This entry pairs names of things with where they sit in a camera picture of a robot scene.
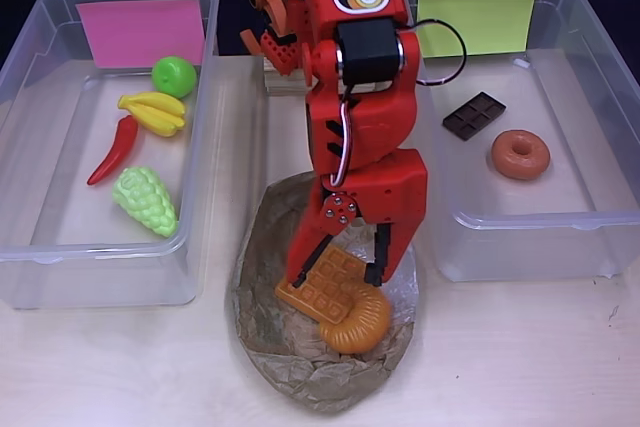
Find orange toy waffle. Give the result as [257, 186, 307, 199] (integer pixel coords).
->
[274, 245, 374, 327]

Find orange toy croissant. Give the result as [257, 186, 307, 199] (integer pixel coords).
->
[318, 284, 392, 354]

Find brown toy chocolate bar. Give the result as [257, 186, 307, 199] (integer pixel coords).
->
[442, 91, 507, 142]

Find brown toy donut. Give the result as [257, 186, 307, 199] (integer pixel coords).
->
[490, 129, 551, 181]

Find light green toy grapes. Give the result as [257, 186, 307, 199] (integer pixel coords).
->
[112, 166, 180, 238]

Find green toy apple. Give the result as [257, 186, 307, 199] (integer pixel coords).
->
[151, 55, 198, 100]

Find red toy chili pepper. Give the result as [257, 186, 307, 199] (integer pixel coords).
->
[87, 115, 140, 187]

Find clear plastic bin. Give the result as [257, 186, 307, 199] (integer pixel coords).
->
[399, 0, 640, 283]
[0, 0, 221, 312]

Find yellow-green paper sheet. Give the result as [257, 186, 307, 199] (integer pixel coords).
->
[416, 0, 540, 58]

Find pink paper sheet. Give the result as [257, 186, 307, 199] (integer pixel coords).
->
[75, 0, 207, 70]

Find crumpled brown paper bag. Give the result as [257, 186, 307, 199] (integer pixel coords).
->
[224, 170, 419, 416]

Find wooden base block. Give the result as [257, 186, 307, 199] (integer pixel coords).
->
[263, 54, 314, 97]

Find orange clamp with round hole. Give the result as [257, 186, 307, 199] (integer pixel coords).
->
[239, 0, 306, 76]

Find wrist servo cable loop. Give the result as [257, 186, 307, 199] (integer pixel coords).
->
[407, 19, 467, 87]

